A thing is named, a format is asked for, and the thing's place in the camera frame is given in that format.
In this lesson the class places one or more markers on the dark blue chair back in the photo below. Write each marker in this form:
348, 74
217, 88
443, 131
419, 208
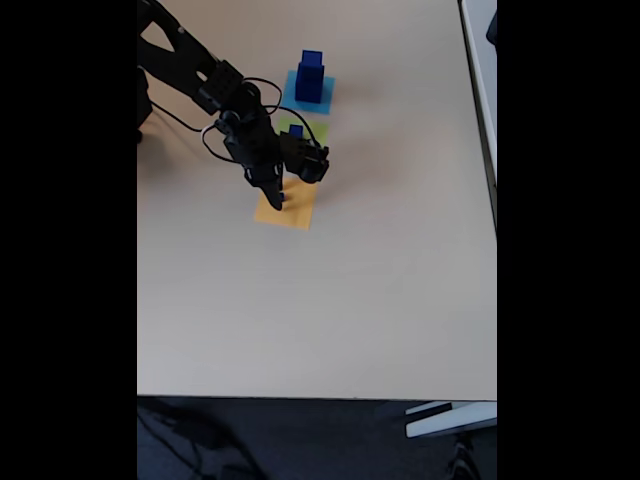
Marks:
492, 27

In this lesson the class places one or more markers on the white table foot bar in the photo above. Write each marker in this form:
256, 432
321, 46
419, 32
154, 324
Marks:
450, 420

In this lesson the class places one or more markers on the orange paper square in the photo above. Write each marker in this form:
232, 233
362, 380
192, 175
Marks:
295, 215

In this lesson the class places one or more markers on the green paper square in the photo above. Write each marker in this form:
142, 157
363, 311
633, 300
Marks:
320, 131

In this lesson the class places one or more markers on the small blue cube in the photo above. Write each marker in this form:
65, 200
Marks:
296, 131

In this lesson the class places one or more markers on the large blue cube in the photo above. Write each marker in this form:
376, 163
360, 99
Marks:
307, 92

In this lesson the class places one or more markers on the blue paper square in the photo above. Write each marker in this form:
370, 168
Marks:
325, 102

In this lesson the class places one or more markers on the medium blue cube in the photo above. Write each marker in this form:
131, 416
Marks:
312, 57

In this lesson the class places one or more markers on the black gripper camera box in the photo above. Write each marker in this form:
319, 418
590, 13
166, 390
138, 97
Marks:
315, 167

